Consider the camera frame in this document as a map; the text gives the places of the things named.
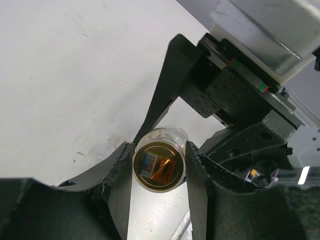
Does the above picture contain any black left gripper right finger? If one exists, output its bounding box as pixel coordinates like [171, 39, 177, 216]
[185, 142, 320, 240]

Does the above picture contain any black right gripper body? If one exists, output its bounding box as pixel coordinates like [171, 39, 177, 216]
[179, 33, 302, 128]

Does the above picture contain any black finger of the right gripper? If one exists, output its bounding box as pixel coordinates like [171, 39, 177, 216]
[200, 110, 296, 172]
[133, 33, 202, 143]

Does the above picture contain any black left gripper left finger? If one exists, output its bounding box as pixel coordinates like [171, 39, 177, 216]
[0, 142, 135, 240]

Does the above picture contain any weekly pill organizer strip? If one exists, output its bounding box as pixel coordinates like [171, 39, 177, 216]
[170, 209, 193, 240]

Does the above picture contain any clear bottle gold cap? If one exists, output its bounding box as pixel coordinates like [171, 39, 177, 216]
[136, 127, 189, 150]

